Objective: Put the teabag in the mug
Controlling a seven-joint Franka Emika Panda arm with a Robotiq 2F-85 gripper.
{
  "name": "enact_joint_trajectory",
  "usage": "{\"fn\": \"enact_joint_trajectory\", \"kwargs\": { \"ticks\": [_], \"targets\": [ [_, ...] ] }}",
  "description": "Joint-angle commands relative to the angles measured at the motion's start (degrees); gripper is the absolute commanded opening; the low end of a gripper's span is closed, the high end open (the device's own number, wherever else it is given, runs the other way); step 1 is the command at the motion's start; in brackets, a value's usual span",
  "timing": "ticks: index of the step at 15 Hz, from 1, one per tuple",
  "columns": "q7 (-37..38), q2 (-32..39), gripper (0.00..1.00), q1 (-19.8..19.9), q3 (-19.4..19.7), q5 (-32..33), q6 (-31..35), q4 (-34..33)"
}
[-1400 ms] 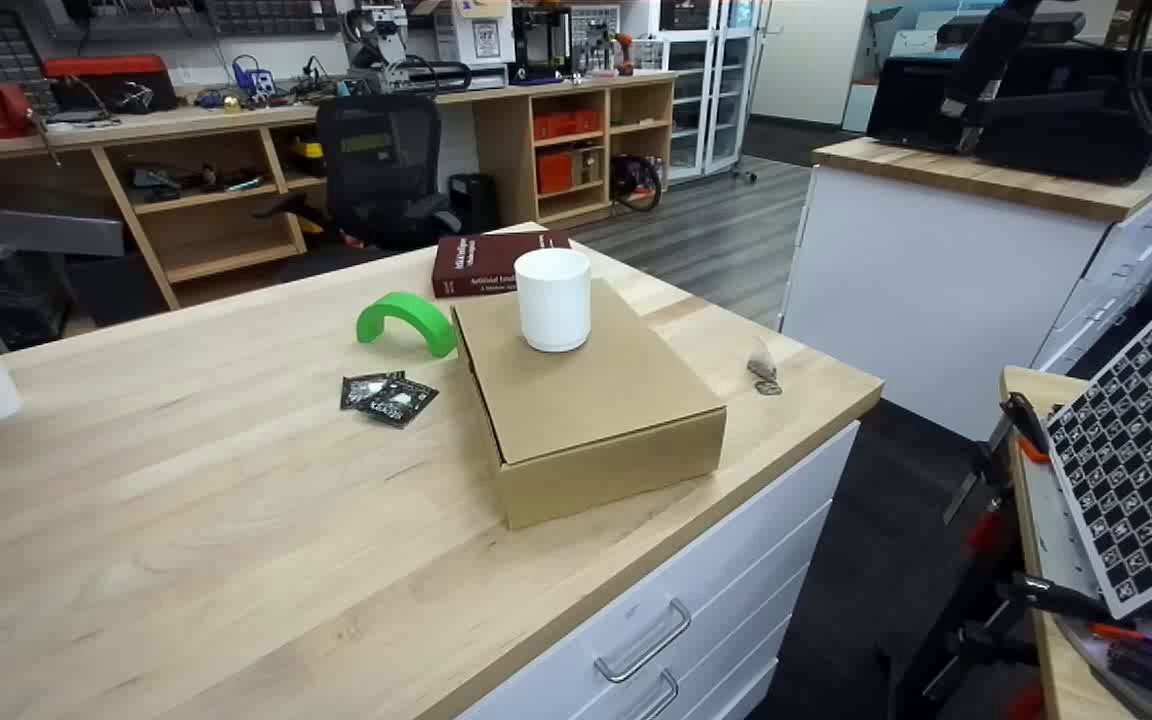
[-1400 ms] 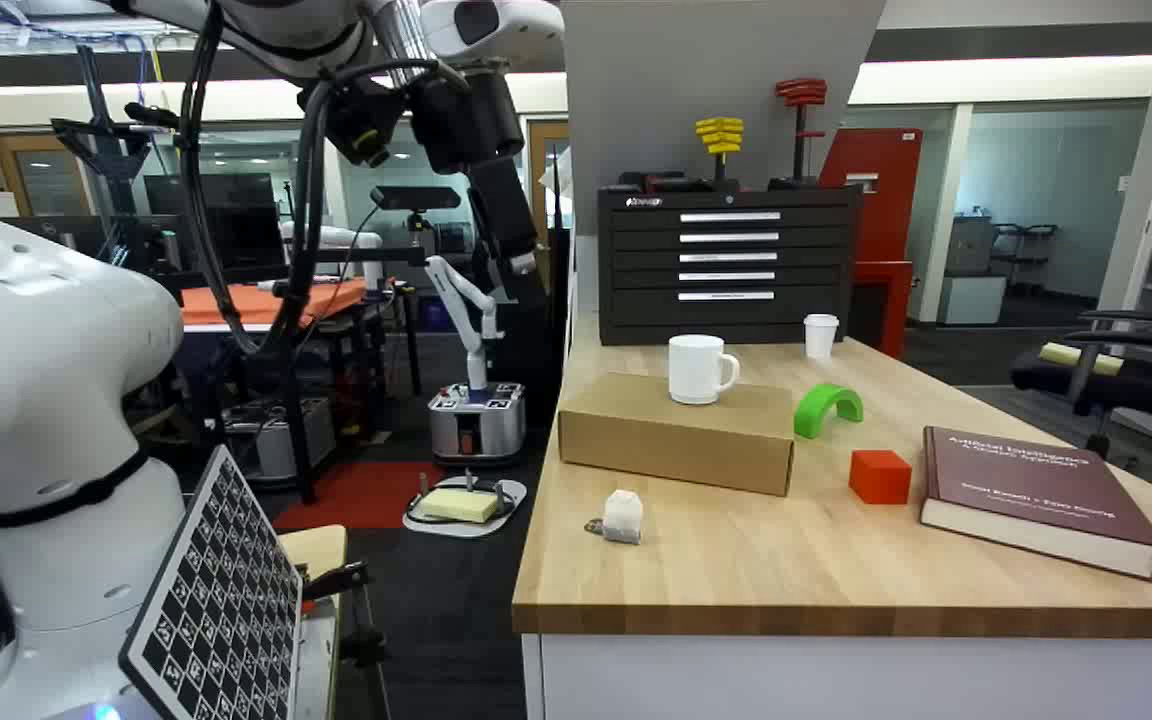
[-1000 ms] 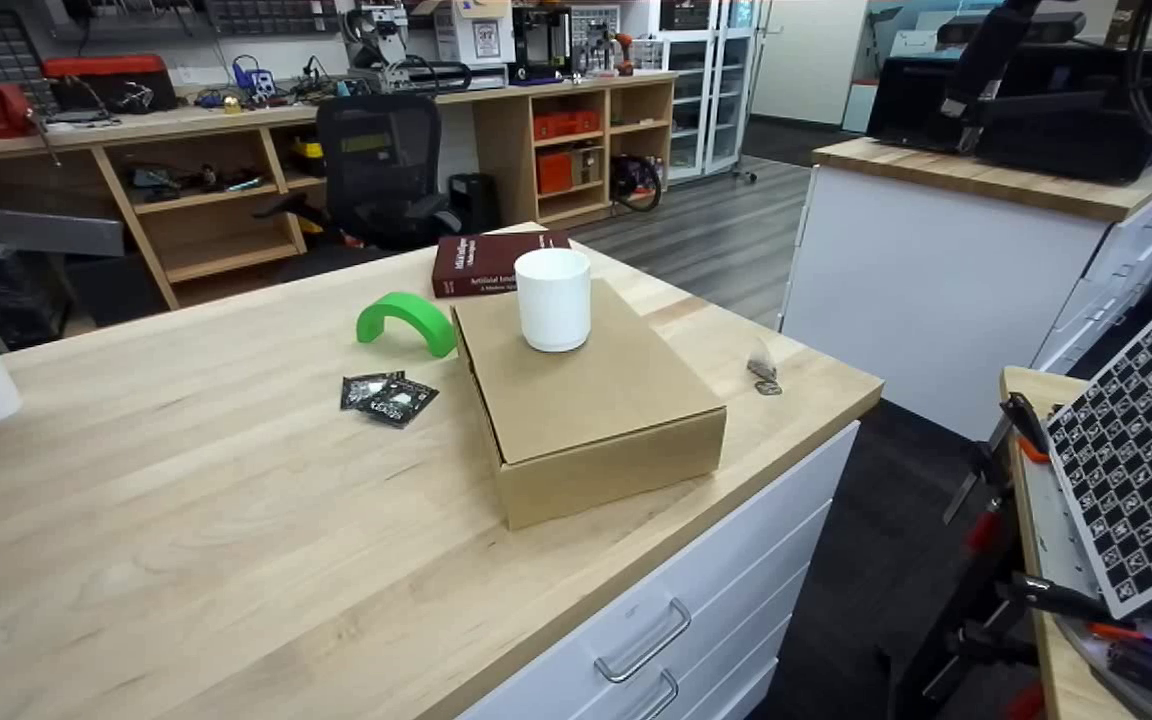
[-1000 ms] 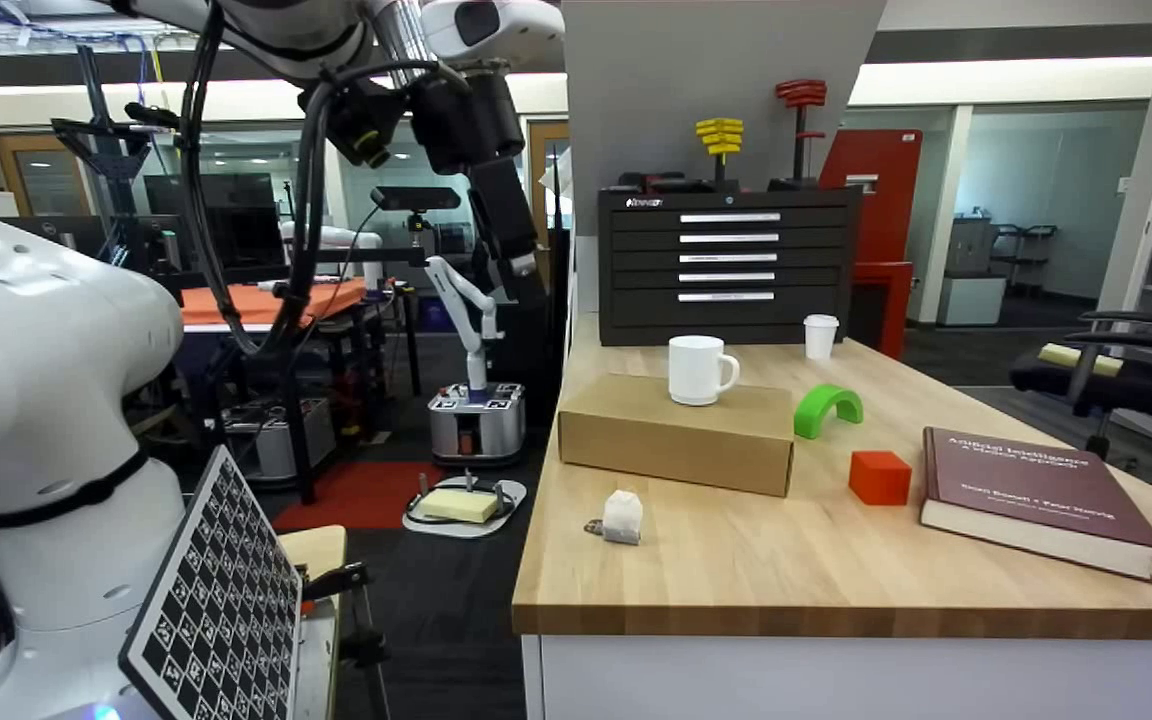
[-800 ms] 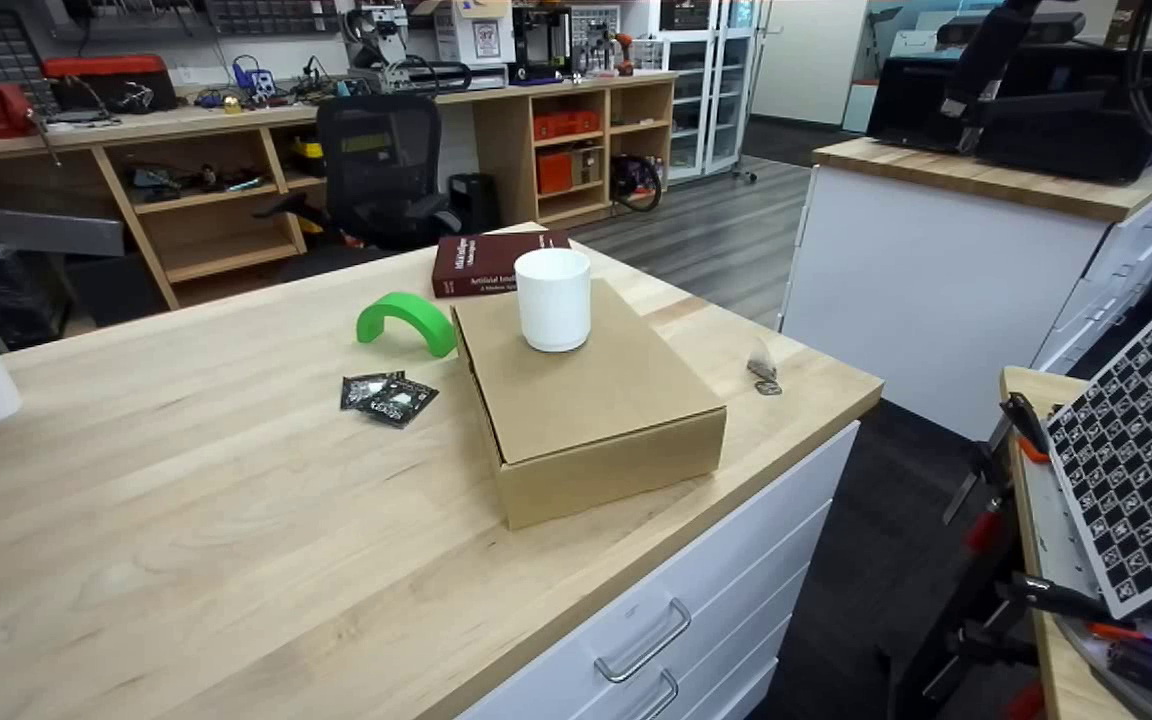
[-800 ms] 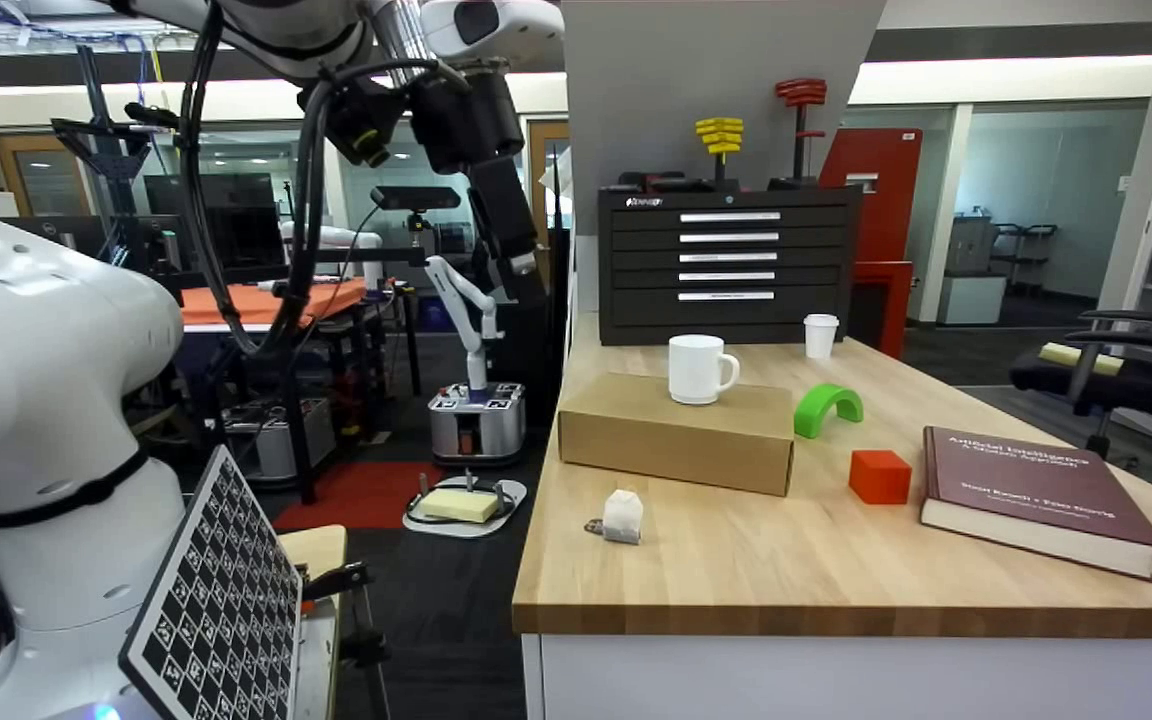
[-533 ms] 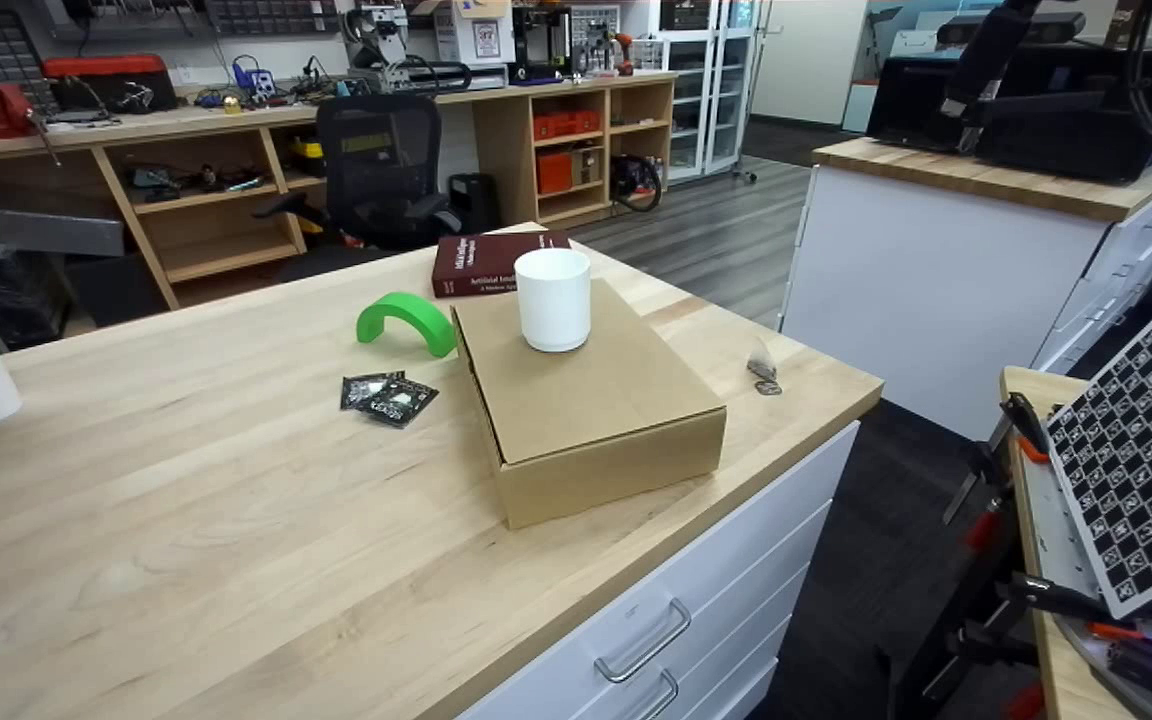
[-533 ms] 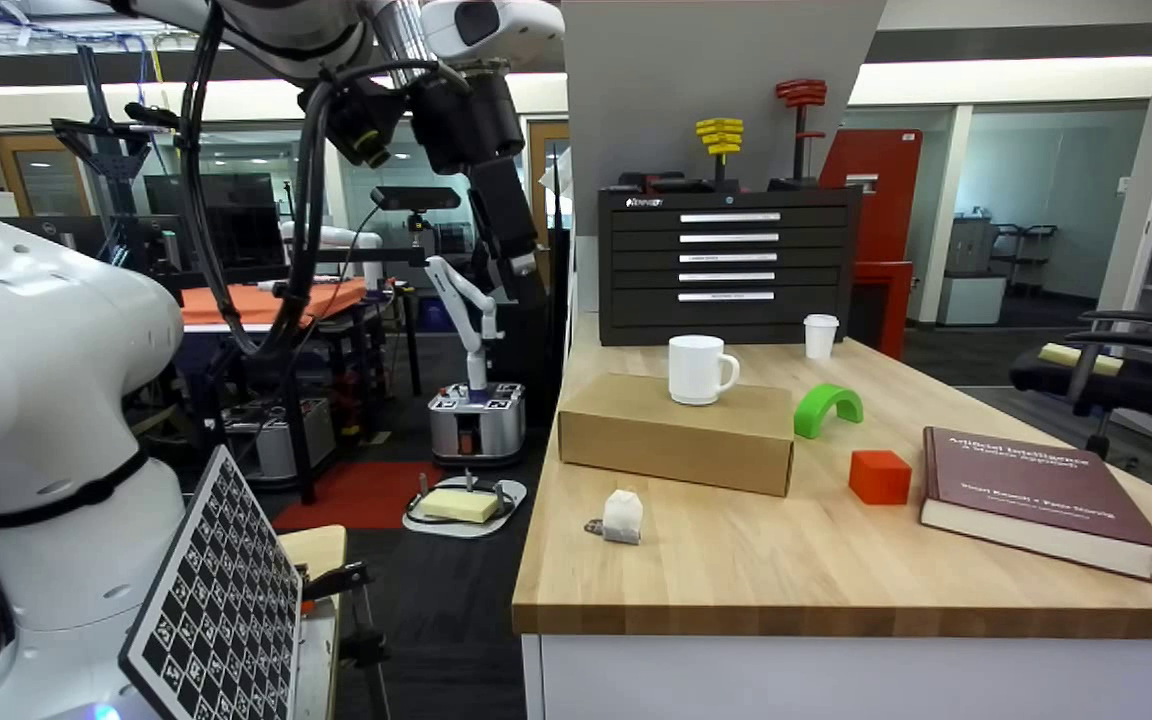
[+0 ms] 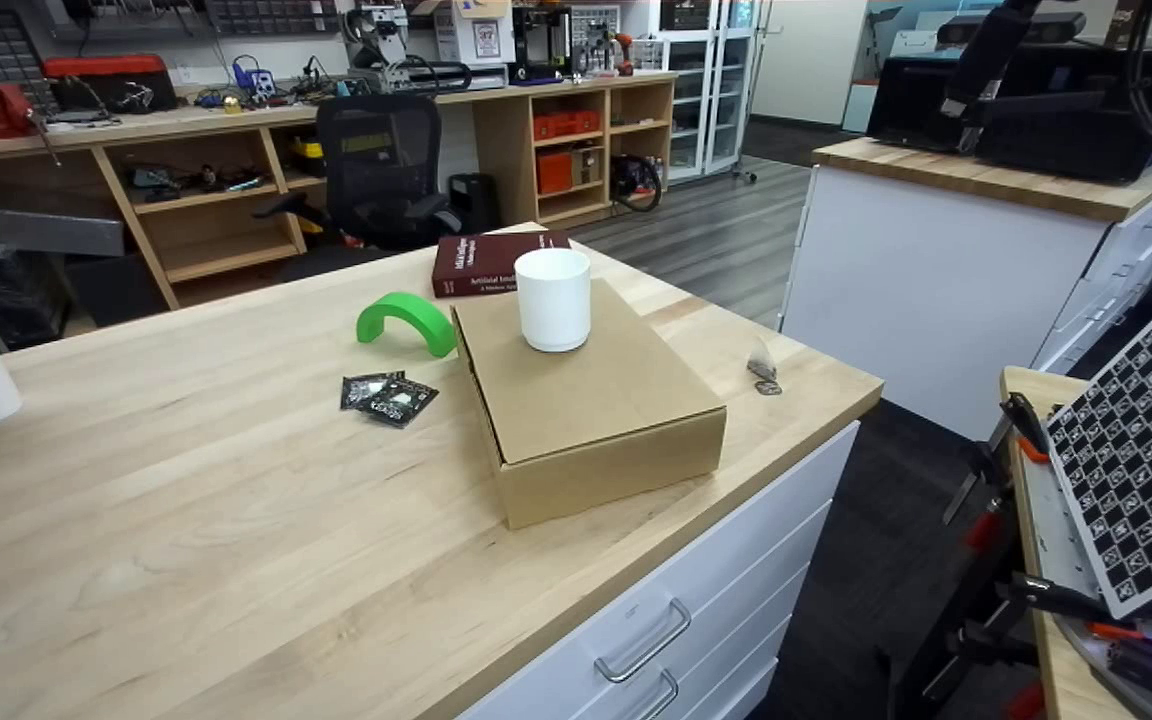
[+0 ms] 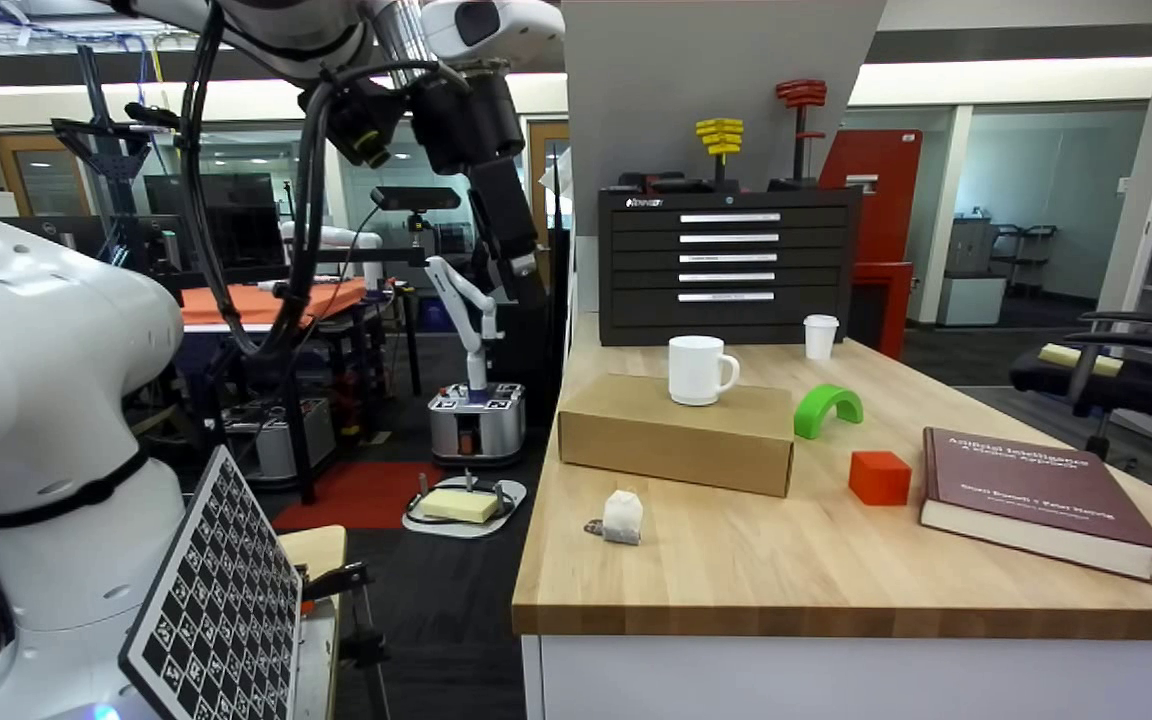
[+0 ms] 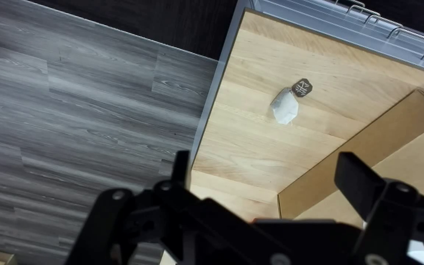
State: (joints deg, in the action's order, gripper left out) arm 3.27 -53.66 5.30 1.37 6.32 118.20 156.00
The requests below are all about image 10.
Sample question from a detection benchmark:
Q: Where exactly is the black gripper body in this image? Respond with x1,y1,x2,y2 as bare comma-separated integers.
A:
413,73,527,177

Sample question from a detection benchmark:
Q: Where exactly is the white teabag with tag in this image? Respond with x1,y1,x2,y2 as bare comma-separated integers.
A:
582,488,649,548

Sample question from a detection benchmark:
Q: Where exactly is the silver cylindrical arm base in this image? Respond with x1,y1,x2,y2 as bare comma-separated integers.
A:
427,382,527,467

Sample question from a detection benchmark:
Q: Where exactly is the white ceramic mug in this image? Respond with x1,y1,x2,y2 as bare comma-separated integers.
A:
662,333,744,409

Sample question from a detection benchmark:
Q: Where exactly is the black drawer tool chest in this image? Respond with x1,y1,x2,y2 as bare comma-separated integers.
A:
596,183,865,351

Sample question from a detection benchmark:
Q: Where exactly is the grey partition panel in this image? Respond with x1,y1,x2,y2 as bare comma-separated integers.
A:
554,0,889,245

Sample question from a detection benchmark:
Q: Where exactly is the yellow stacked tool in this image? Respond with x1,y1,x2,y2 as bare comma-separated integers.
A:
691,117,747,191

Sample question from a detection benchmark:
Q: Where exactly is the black computer monitor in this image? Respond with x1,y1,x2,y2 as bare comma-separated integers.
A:
149,171,286,283

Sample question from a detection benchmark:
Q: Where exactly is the brown cardboard box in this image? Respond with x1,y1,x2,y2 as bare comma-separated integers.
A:
554,371,798,500

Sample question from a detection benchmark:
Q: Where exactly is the orange topped table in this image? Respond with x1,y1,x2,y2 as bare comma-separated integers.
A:
175,276,370,338

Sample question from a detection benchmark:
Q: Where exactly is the white shallow tray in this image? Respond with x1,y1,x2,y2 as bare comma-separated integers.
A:
400,474,530,545

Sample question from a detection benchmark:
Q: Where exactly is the yellow sponge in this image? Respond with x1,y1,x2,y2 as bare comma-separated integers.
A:
413,486,507,528

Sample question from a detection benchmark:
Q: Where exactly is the red clamp stand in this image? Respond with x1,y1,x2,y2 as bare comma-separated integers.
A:
773,78,830,191

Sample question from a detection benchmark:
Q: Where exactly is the red floor mat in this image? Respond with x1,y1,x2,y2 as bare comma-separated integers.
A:
266,459,439,536

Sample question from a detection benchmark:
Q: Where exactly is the small white paper cup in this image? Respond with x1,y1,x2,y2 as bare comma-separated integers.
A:
798,314,845,365

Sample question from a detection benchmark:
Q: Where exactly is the green arch block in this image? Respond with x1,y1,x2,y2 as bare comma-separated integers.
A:
789,382,866,446

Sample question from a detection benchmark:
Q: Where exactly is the red metal cabinet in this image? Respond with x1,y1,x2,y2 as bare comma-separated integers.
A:
815,129,928,361

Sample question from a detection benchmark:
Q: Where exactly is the orange cube block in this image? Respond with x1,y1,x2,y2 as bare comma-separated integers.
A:
846,448,914,507

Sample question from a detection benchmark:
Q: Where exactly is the checkerboard calibration board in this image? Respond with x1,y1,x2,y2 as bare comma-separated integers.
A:
117,446,307,720

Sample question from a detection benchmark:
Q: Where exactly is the maroon hardcover book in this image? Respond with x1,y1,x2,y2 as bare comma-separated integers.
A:
911,423,1152,584

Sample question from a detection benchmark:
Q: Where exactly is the black equipment with gold band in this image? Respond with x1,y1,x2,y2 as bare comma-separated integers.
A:
1006,307,1152,434

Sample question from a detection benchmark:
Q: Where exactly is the black stereo camera bar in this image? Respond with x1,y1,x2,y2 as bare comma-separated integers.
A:
366,183,462,218

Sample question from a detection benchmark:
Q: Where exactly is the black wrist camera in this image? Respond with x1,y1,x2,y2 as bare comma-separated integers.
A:
322,81,409,171

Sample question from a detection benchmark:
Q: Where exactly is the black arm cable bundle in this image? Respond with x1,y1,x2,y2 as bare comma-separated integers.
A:
175,0,472,365

